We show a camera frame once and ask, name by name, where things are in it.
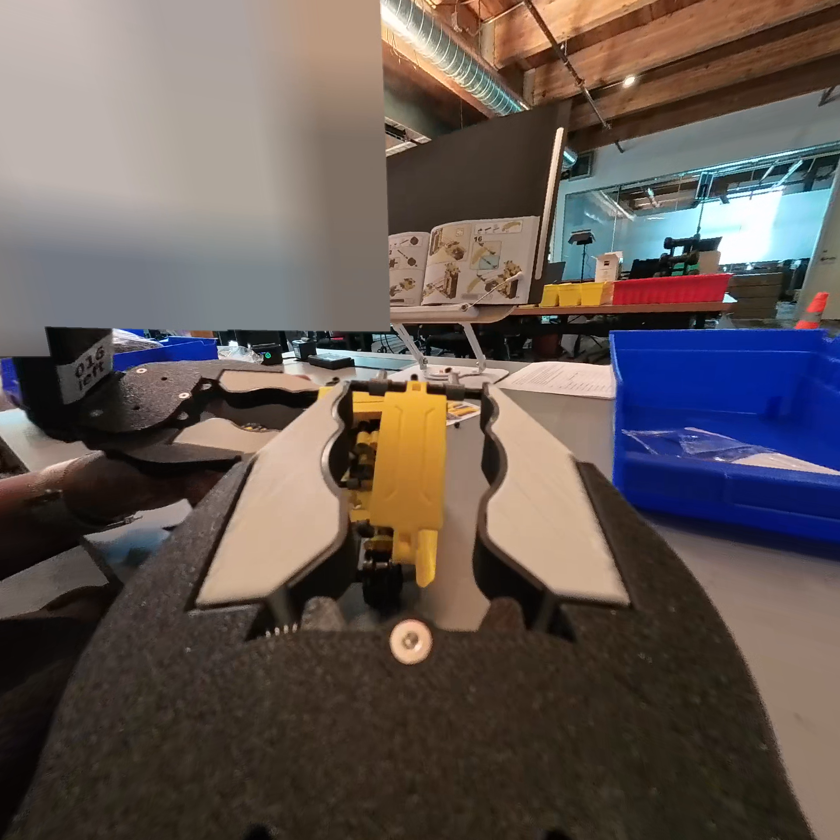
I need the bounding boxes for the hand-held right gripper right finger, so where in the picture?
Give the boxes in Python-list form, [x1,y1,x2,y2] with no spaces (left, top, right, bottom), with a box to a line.
[476,382,632,608]

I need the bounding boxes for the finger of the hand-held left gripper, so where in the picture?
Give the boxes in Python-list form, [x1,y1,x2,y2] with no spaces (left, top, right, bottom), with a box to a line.
[172,416,290,457]
[217,366,342,411]

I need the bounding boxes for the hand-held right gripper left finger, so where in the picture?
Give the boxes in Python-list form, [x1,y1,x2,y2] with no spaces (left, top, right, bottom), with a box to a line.
[194,382,355,624]

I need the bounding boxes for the yellow black toy brick model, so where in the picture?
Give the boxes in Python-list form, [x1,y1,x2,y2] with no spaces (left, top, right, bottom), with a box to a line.
[318,381,490,608]

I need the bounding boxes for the yellow brick panel with axle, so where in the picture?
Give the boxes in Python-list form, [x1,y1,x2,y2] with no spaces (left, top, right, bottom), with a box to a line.
[351,377,487,532]

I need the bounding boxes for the person's left hand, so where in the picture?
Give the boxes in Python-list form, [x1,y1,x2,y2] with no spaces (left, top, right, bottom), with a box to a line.
[64,451,228,522]

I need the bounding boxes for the blue plastic bin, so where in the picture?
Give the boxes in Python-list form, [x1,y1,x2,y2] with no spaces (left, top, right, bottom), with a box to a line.
[609,328,840,546]
[112,331,219,365]

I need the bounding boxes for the printed paper sheets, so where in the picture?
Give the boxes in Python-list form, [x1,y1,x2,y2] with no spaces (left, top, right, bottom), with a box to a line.
[499,361,618,401]

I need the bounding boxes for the open instruction booklet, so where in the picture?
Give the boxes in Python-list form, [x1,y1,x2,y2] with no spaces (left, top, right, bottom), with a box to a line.
[388,217,542,306]

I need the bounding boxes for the long red plastic bin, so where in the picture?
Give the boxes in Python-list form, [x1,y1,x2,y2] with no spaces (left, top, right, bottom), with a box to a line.
[612,273,732,306]

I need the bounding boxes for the black music stand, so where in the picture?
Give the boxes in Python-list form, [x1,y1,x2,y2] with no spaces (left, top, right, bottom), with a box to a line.
[567,230,598,283]

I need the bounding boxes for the black pipe assembly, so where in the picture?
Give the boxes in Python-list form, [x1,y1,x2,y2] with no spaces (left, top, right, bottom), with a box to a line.
[659,235,723,277]

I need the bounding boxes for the silver ventilation duct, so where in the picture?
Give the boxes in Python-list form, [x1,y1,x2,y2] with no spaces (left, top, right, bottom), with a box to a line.
[381,0,529,119]

